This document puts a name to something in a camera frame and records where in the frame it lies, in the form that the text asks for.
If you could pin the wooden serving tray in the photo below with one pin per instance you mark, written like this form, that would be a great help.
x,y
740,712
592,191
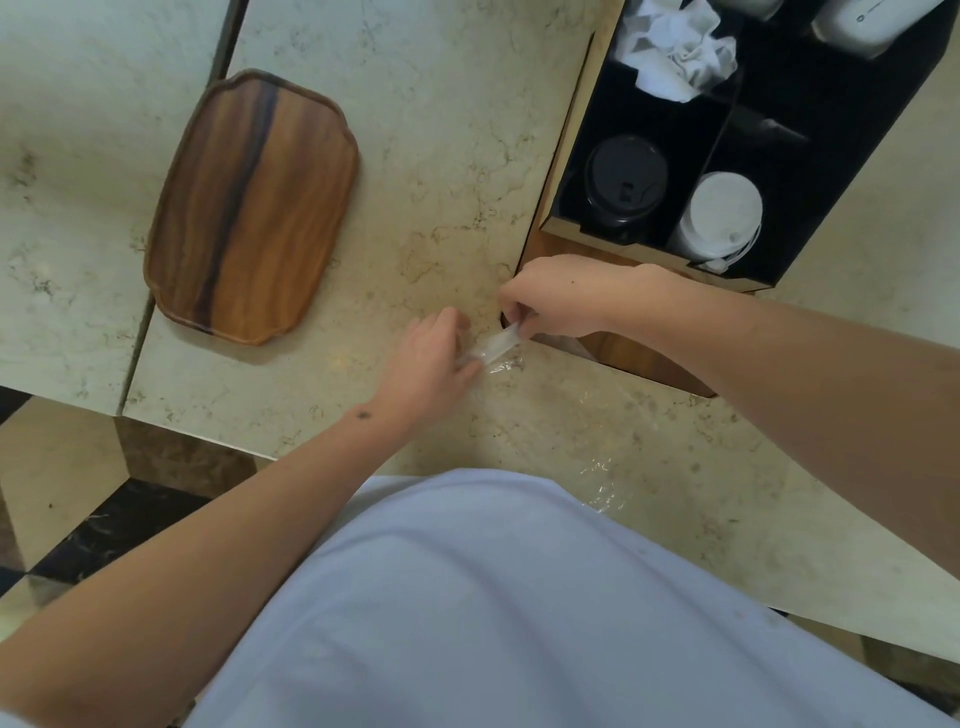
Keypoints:
x,y
251,210

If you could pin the crumpled white napkins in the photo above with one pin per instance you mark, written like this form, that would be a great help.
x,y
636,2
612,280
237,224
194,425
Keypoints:
x,y
675,45

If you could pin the white cup lid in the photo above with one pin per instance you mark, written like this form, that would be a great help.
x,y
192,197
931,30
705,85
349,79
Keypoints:
x,y
721,214

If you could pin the person's left hand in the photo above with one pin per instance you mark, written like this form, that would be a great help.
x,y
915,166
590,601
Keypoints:
x,y
420,375

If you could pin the person's right fingers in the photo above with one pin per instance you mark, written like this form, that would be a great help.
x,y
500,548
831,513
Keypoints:
x,y
521,311

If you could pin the person's left fingers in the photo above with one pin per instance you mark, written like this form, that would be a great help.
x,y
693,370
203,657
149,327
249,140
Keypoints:
x,y
448,330

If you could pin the person's right hand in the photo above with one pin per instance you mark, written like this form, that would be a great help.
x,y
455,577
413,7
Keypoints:
x,y
577,296

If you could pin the clear plastic film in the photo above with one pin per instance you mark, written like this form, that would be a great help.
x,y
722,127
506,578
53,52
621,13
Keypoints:
x,y
496,346

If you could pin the black wood-trimmed organizer box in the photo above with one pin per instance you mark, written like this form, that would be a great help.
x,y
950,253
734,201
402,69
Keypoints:
x,y
817,180

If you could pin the large white container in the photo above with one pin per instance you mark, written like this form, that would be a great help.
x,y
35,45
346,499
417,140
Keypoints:
x,y
870,22

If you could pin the person's right forearm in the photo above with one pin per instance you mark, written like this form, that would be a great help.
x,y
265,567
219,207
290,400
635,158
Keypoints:
x,y
825,390

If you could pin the black stick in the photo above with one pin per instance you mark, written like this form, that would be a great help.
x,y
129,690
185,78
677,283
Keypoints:
x,y
772,129

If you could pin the person's left forearm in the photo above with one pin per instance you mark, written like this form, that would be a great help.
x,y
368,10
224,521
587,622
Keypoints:
x,y
210,570

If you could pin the black cup lid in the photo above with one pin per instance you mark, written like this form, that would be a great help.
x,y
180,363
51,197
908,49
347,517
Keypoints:
x,y
625,182

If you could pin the person's white shirt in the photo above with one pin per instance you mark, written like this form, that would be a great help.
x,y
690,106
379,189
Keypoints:
x,y
540,615

